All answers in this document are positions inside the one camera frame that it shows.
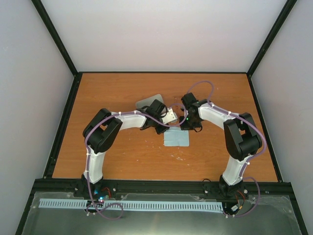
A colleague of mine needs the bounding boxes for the black frame post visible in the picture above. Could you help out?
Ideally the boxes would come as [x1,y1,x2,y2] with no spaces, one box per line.
[31,0,78,77]
[246,0,297,79]

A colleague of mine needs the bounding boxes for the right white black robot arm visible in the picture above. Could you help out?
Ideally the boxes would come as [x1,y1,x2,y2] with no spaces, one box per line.
[179,93,263,198]

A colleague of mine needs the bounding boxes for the left black frame post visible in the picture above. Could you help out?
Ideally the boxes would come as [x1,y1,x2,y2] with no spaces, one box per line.
[31,0,78,77]

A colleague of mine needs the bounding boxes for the right black frame post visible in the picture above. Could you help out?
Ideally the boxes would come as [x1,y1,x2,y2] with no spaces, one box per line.
[246,0,297,79]

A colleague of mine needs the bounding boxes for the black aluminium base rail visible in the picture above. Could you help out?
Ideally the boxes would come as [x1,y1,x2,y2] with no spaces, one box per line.
[31,178,293,197]

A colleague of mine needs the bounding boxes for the brown transparent sunglasses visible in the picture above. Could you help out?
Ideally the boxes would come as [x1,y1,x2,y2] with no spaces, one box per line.
[172,96,183,117]

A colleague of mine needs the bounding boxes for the pink glasses case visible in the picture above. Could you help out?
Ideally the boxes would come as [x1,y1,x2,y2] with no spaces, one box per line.
[135,94,163,109]

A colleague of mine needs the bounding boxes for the light blue cleaning cloth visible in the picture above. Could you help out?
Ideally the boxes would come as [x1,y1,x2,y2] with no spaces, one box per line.
[164,127,190,147]

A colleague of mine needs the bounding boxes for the clear plastic sheet cover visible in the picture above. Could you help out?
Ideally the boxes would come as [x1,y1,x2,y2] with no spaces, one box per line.
[22,193,301,235]

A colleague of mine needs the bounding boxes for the light blue slotted cable duct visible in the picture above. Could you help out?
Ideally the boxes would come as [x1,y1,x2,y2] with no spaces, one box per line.
[38,199,223,213]

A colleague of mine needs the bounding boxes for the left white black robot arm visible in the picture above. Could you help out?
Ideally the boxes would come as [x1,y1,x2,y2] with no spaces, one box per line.
[83,99,177,197]

